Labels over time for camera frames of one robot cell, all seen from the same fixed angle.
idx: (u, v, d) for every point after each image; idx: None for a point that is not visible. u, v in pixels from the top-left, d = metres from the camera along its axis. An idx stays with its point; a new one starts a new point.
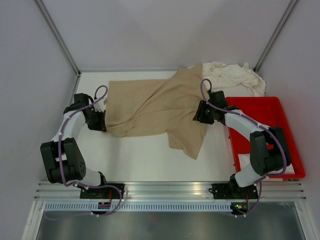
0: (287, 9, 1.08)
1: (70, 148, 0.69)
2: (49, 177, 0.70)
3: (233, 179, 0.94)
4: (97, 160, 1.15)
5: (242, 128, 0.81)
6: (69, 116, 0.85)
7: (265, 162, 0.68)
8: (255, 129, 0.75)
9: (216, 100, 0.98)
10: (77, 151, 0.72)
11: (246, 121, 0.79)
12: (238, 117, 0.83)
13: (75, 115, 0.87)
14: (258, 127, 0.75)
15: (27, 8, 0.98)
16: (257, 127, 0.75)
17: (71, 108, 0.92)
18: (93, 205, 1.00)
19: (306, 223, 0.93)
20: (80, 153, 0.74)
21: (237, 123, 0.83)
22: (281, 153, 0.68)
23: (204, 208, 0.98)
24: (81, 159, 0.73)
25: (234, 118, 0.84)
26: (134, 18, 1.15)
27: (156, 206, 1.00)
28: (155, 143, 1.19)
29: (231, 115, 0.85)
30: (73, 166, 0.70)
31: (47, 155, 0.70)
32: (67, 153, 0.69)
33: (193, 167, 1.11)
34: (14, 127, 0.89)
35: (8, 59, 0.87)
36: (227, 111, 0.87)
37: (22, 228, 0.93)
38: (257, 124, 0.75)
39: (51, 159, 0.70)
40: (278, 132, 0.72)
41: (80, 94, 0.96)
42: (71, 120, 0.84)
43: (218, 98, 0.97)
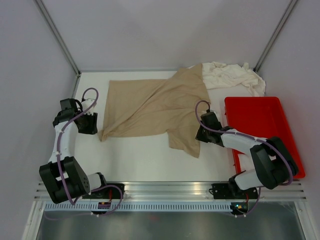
0: (287, 10, 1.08)
1: (72, 168, 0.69)
2: (54, 198, 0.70)
3: (233, 180, 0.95)
4: (97, 160, 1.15)
5: (243, 147, 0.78)
6: (62, 128, 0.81)
7: (273, 175, 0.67)
8: (254, 143, 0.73)
9: (208, 123, 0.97)
10: (79, 168, 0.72)
11: (243, 137, 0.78)
12: (234, 135, 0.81)
13: (69, 126, 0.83)
14: (256, 141, 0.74)
15: (27, 8, 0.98)
16: (255, 141, 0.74)
17: (61, 118, 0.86)
18: (93, 205, 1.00)
19: (306, 223, 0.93)
20: (81, 169, 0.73)
21: (234, 142, 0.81)
22: (285, 163, 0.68)
23: (204, 208, 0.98)
24: (83, 175, 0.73)
25: (232, 138, 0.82)
26: (134, 18, 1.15)
27: (156, 206, 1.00)
28: (155, 142, 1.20)
29: (227, 136, 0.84)
30: (78, 184, 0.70)
31: (48, 178, 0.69)
32: (70, 172, 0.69)
33: (193, 167, 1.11)
34: (14, 127, 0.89)
35: (8, 59, 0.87)
36: (222, 132, 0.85)
37: (22, 228, 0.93)
38: (255, 139, 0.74)
39: (54, 182, 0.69)
40: (277, 142, 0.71)
41: (66, 100, 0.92)
42: (65, 133, 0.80)
43: (210, 120, 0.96)
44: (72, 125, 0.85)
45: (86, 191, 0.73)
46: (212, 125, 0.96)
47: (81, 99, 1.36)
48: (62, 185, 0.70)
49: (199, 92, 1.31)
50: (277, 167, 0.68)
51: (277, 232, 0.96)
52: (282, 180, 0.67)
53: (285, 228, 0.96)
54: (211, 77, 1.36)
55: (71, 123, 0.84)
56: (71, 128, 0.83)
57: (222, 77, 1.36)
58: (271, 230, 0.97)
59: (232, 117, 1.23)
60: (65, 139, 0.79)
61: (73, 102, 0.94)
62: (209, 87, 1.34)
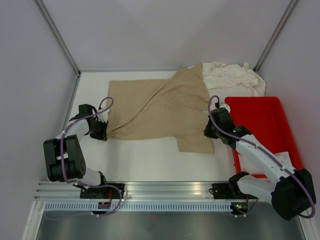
0: (287, 10, 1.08)
1: (72, 144, 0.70)
2: (49, 174, 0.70)
3: (232, 180, 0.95)
4: (98, 160, 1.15)
5: (261, 165, 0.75)
6: (74, 121, 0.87)
7: (292, 210, 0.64)
8: (280, 174, 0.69)
9: (220, 121, 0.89)
10: (79, 148, 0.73)
11: (267, 158, 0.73)
12: (254, 149, 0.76)
13: (80, 121, 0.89)
14: (284, 170, 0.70)
15: (27, 8, 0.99)
16: (282, 171, 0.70)
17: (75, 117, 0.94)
18: (93, 205, 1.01)
19: (306, 223, 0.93)
20: (81, 152, 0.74)
21: (254, 157, 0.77)
22: (308, 199, 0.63)
23: (204, 208, 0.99)
24: (82, 158, 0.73)
25: (250, 150, 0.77)
26: (134, 18, 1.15)
27: (156, 206, 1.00)
28: (157, 143, 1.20)
29: (245, 145, 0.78)
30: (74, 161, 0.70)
31: (50, 152, 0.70)
32: (69, 149, 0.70)
33: (193, 166, 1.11)
34: (14, 126, 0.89)
35: (8, 59, 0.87)
36: (238, 138, 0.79)
37: (22, 228, 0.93)
38: (282, 168, 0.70)
39: (53, 157, 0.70)
40: (305, 177, 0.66)
41: (84, 105, 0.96)
42: (75, 125, 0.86)
43: (223, 117, 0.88)
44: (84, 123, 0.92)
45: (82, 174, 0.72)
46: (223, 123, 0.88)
47: (82, 98, 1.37)
48: (60, 163, 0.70)
49: (200, 92, 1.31)
50: (297, 199, 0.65)
51: (277, 232, 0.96)
52: (298, 212, 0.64)
53: (285, 228, 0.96)
54: (211, 77, 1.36)
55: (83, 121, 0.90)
56: (82, 124, 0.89)
57: (222, 77, 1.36)
58: (272, 230, 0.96)
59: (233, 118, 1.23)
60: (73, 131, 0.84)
61: (90, 108, 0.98)
62: (209, 87, 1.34)
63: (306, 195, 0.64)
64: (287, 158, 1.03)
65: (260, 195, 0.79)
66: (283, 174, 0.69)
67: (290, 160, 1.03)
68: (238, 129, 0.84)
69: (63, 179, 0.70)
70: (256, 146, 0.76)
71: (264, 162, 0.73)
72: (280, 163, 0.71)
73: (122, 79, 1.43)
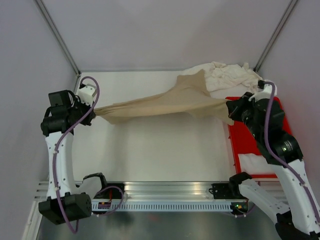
0: (287, 9, 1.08)
1: (76, 210, 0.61)
2: (56, 222, 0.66)
3: (232, 180, 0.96)
4: (98, 160, 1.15)
5: (293, 201, 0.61)
6: (55, 148, 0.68)
7: None
8: (313, 228, 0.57)
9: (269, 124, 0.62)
10: (83, 202, 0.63)
11: (306, 200, 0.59)
12: (297, 186, 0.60)
13: (63, 142, 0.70)
14: (317, 224, 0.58)
15: (27, 8, 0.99)
16: (315, 224, 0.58)
17: (51, 127, 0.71)
18: (93, 205, 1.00)
19: None
20: (85, 198, 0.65)
21: (290, 191, 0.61)
22: None
23: (204, 208, 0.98)
24: (88, 202, 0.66)
25: (292, 183, 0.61)
26: (133, 18, 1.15)
27: (155, 206, 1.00)
28: (158, 143, 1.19)
29: (289, 176, 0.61)
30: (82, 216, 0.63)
31: (51, 214, 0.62)
32: (72, 210, 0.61)
33: (194, 167, 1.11)
34: (14, 126, 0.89)
35: (8, 60, 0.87)
36: (287, 166, 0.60)
37: (22, 228, 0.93)
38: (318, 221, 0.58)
39: (56, 216, 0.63)
40: None
41: (56, 94, 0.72)
42: (59, 154, 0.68)
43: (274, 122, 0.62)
44: (67, 137, 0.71)
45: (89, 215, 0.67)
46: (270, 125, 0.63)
47: None
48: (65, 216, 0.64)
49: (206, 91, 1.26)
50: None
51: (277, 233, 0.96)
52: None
53: None
54: (212, 79, 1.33)
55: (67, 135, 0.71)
56: (66, 142, 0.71)
57: (222, 77, 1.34)
58: (272, 230, 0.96)
59: None
60: (63, 167, 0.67)
61: (66, 97, 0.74)
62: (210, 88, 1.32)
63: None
64: None
65: (258, 204, 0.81)
66: (315, 228, 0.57)
67: None
68: (288, 145, 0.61)
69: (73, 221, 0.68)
70: (302, 184, 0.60)
71: (302, 203, 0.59)
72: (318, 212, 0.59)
73: (122, 79, 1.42)
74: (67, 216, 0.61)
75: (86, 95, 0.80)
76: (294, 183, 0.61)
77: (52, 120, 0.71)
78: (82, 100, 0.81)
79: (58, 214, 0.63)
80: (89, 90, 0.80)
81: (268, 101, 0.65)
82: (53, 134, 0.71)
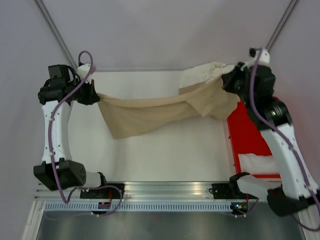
0: (287, 9, 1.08)
1: (69, 174, 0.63)
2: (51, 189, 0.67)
3: (234, 180, 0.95)
4: (97, 160, 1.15)
5: (284, 169, 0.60)
6: (51, 115, 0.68)
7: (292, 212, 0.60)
8: (302, 191, 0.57)
9: (259, 89, 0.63)
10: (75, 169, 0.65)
11: (296, 166, 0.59)
12: (286, 151, 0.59)
13: (59, 109, 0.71)
14: (307, 188, 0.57)
15: (26, 8, 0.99)
16: (305, 188, 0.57)
17: (48, 96, 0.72)
18: (93, 205, 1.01)
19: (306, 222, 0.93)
20: (77, 165, 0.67)
21: (279, 157, 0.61)
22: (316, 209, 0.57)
23: (204, 208, 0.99)
24: (80, 169, 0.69)
25: (282, 149, 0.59)
26: (133, 18, 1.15)
27: (156, 206, 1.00)
28: (157, 143, 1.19)
29: (279, 141, 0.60)
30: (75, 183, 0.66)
31: (45, 179, 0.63)
32: (66, 174, 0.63)
33: (194, 168, 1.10)
34: (14, 126, 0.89)
35: (9, 60, 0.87)
36: (275, 129, 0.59)
37: (22, 229, 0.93)
38: (307, 185, 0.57)
39: (50, 182, 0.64)
40: None
41: (57, 66, 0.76)
42: (55, 121, 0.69)
43: (260, 86, 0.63)
44: (63, 105, 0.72)
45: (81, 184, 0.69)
46: (260, 91, 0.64)
47: None
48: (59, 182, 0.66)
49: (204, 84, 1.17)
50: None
51: (277, 232, 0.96)
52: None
53: (285, 228, 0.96)
54: None
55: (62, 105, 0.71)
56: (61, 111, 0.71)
57: None
58: (272, 229, 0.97)
59: (232, 116, 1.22)
60: (58, 133, 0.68)
61: (64, 70, 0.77)
62: None
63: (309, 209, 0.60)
64: None
65: (256, 192, 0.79)
66: (305, 193, 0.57)
67: None
68: (278, 111, 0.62)
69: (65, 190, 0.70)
70: (291, 148, 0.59)
71: (291, 169, 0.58)
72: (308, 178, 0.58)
73: (122, 79, 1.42)
74: (60, 180, 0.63)
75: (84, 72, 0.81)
76: (284, 148, 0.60)
77: (49, 90, 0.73)
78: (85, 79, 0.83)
79: (52, 180, 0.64)
80: (85, 66, 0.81)
81: (261, 68, 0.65)
82: (50, 103, 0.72)
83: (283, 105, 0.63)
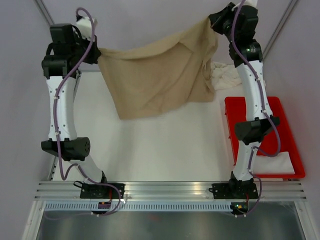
0: (287, 9, 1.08)
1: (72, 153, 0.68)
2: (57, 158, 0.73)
3: (234, 178, 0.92)
4: (98, 160, 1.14)
5: (248, 98, 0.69)
6: (56, 94, 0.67)
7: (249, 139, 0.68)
8: (257, 114, 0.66)
9: (243, 26, 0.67)
10: (79, 147, 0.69)
11: (257, 95, 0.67)
12: (253, 79, 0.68)
13: (63, 88, 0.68)
14: (263, 112, 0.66)
15: (26, 9, 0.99)
16: (261, 113, 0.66)
17: (51, 66, 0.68)
18: (93, 205, 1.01)
19: (306, 222, 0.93)
20: (80, 141, 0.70)
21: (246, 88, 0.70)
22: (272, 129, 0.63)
23: (204, 208, 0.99)
24: (84, 142, 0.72)
25: (248, 78, 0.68)
26: (134, 18, 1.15)
27: (155, 206, 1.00)
28: (157, 143, 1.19)
29: (247, 72, 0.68)
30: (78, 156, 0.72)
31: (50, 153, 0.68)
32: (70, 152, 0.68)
33: (194, 167, 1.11)
34: (14, 126, 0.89)
35: (10, 60, 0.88)
36: (247, 62, 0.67)
37: (22, 229, 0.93)
38: (263, 109, 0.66)
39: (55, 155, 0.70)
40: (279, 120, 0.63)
41: (58, 29, 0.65)
42: (60, 100, 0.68)
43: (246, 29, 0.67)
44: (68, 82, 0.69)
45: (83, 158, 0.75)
46: (243, 32, 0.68)
47: (82, 98, 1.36)
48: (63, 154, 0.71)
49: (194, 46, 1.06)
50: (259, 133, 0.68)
51: (277, 232, 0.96)
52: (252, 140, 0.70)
53: (285, 228, 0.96)
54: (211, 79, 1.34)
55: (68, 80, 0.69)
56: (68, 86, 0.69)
57: (222, 78, 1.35)
58: (272, 229, 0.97)
59: (232, 117, 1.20)
60: (64, 114, 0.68)
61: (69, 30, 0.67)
62: None
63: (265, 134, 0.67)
64: (287, 159, 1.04)
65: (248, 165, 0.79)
66: (260, 116, 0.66)
67: (290, 159, 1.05)
68: (252, 50, 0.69)
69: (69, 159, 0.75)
70: (256, 79, 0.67)
71: (253, 94, 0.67)
72: (265, 103, 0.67)
73: None
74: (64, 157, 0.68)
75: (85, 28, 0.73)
76: (251, 79, 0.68)
77: (53, 58, 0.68)
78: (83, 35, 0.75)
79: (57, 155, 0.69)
80: (86, 21, 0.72)
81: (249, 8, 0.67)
82: (54, 76, 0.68)
83: (258, 45, 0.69)
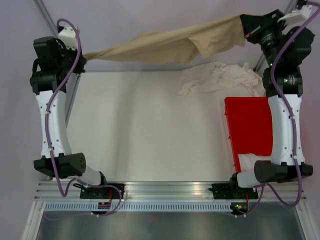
0: (287, 9, 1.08)
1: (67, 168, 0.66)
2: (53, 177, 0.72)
3: (234, 177, 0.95)
4: (98, 160, 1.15)
5: (278, 138, 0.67)
6: (47, 109, 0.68)
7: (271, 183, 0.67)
8: (286, 159, 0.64)
9: (289, 53, 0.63)
10: (74, 162, 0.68)
11: (289, 138, 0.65)
12: (285, 116, 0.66)
13: (54, 101, 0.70)
14: (292, 157, 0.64)
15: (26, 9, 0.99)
16: (290, 157, 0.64)
17: (40, 83, 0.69)
18: (93, 205, 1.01)
19: (306, 223, 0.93)
20: (75, 157, 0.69)
21: (276, 121, 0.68)
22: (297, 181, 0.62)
23: (204, 208, 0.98)
24: (78, 158, 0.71)
25: (282, 115, 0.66)
26: (133, 18, 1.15)
27: (156, 206, 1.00)
28: (158, 143, 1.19)
29: (281, 108, 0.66)
30: (74, 174, 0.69)
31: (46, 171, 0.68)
32: (66, 169, 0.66)
33: (194, 167, 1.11)
34: (14, 126, 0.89)
35: (9, 60, 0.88)
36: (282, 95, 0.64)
37: (22, 229, 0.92)
38: (294, 154, 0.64)
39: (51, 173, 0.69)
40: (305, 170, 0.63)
41: (43, 45, 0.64)
42: (52, 115, 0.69)
43: (292, 55, 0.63)
44: (59, 97, 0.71)
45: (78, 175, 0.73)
46: (287, 58, 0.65)
47: (82, 98, 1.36)
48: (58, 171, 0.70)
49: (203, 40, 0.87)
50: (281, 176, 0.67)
51: (277, 232, 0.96)
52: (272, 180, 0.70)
53: (285, 228, 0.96)
54: (212, 79, 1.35)
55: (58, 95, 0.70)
56: (58, 100, 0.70)
57: (222, 78, 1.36)
58: (272, 229, 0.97)
59: (232, 117, 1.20)
60: (56, 128, 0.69)
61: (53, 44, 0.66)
62: (210, 88, 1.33)
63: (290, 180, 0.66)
64: None
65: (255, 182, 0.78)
66: (288, 161, 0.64)
67: None
68: (291, 80, 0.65)
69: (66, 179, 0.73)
70: (290, 117, 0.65)
71: (285, 137, 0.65)
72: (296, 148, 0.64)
73: (121, 80, 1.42)
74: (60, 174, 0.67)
75: (67, 39, 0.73)
76: (284, 115, 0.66)
77: (42, 75, 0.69)
78: (66, 45, 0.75)
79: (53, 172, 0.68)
80: (68, 32, 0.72)
81: (305, 32, 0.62)
82: (44, 93, 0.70)
83: (299, 76, 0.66)
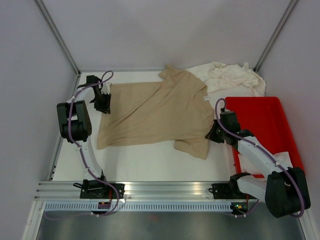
0: (288, 7, 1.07)
1: (81, 108, 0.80)
2: (61, 132, 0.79)
3: (233, 179, 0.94)
4: (99, 159, 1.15)
5: (257, 161, 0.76)
6: (82, 88, 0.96)
7: (282, 205, 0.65)
8: (273, 169, 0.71)
9: (228, 121, 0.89)
10: (86, 112, 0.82)
11: (263, 155, 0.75)
12: (253, 147, 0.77)
13: (87, 89, 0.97)
14: (277, 166, 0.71)
15: (27, 9, 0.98)
16: (275, 167, 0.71)
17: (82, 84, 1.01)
18: (93, 205, 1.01)
19: (306, 223, 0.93)
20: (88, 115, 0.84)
21: (251, 155, 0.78)
22: (294, 185, 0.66)
23: (204, 208, 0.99)
24: (88, 120, 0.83)
25: (250, 149, 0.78)
26: (134, 18, 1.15)
27: (156, 206, 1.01)
28: (158, 145, 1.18)
29: (245, 143, 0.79)
30: (82, 125, 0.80)
31: (61, 114, 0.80)
32: (79, 111, 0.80)
33: (194, 165, 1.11)
34: (13, 125, 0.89)
35: (8, 59, 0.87)
36: (241, 138, 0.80)
37: (22, 229, 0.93)
38: (276, 163, 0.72)
39: (64, 118, 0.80)
40: (298, 174, 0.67)
41: (92, 76, 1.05)
42: (83, 91, 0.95)
43: (230, 120, 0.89)
44: (89, 90, 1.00)
45: (86, 137, 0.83)
46: (230, 125, 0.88)
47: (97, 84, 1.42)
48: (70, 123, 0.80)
49: (190, 122, 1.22)
50: (289, 198, 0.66)
51: (277, 232, 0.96)
52: (289, 212, 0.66)
53: (285, 228, 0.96)
54: (212, 80, 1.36)
55: (89, 88, 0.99)
56: (88, 92, 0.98)
57: (222, 78, 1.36)
58: (272, 230, 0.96)
59: None
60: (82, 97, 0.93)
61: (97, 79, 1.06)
62: (210, 89, 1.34)
63: (298, 196, 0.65)
64: (287, 158, 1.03)
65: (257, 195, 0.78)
66: (276, 170, 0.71)
67: (290, 159, 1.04)
68: (242, 131, 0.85)
69: (71, 138, 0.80)
70: (255, 145, 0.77)
71: (260, 157, 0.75)
72: (275, 159, 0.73)
73: (121, 80, 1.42)
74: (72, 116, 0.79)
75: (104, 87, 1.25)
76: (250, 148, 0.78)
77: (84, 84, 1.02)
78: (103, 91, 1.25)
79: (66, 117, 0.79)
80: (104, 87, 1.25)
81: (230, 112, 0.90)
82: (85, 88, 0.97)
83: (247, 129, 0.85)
